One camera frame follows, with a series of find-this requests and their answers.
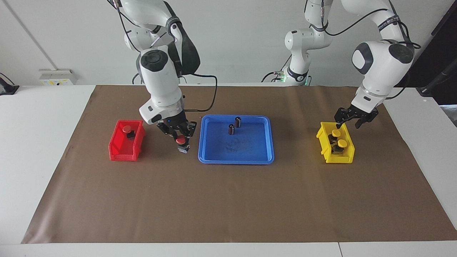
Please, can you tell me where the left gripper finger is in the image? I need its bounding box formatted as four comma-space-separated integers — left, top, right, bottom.
335, 108, 354, 129
355, 111, 379, 129

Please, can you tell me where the blue plastic tray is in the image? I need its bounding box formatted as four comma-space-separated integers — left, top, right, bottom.
198, 114, 275, 165

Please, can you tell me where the yellow plastic bin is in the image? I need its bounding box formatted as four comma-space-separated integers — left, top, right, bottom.
316, 122, 355, 164

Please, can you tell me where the red plastic bin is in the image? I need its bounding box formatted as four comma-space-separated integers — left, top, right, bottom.
108, 119, 146, 162

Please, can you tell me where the black stand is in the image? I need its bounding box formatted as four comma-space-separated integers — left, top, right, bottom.
416, 59, 457, 97

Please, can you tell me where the brown paper table mat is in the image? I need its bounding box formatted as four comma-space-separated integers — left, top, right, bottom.
21, 84, 457, 245

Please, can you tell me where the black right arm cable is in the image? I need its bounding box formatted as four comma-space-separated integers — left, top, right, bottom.
107, 0, 218, 112

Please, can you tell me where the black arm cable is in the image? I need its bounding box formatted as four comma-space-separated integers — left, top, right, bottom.
303, 0, 422, 100
107, 0, 218, 112

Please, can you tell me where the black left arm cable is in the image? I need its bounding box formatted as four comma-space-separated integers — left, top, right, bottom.
303, 0, 422, 100

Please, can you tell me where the black base cable bundle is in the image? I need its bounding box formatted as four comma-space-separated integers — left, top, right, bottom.
261, 55, 292, 83

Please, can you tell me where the black device with cable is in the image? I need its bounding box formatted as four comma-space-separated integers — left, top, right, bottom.
0, 72, 20, 96

